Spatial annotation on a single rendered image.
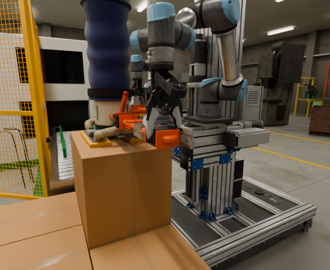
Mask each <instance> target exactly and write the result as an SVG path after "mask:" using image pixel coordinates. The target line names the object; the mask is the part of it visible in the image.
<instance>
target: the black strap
mask: <svg viewBox="0 0 330 270"><path fill-rule="evenodd" d="M124 91H128V93H129V95H128V97H131V96H133V90H132V89H107V88H88V89H87V94H88V96H89V97H123V92H124Z"/></svg>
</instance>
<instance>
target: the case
mask: <svg viewBox="0 0 330 270"><path fill-rule="evenodd" d="M83 131H86V130H83ZM70 137H71V149H72V161H73V173H74V185H75V191H76V196H77V200H78V205H79V209H80V214H81V218H82V223H83V226H84V231H85V235H86V239H87V244H88V248H89V249H90V248H93V247H95V246H99V245H102V244H105V243H109V242H112V241H115V240H118V239H121V238H124V237H128V236H131V235H134V234H137V233H140V232H143V231H146V230H150V229H153V228H156V227H159V226H163V225H165V224H169V223H171V183H172V147H169V148H161V149H156V147H154V146H152V145H151V144H149V143H145V142H137V143H132V144H131V143H129V142H128V141H126V140H125V139H123V138H111V139H110V138H108V137H106V138H107V139H108V140H110V141H111V142H112V145H111V146H104V147H96V148H90V147H89V146H88V144H87V143H86V142H85V140H84V139H83V137H82V136H81V134H80V131H70Z"/></svg>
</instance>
